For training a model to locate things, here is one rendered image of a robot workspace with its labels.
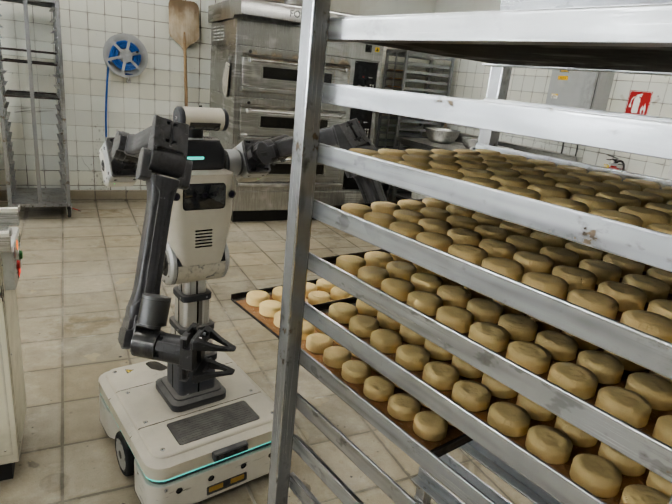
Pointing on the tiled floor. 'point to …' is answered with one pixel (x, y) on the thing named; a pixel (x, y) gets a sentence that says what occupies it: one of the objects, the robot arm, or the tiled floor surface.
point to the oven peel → (184, 29)
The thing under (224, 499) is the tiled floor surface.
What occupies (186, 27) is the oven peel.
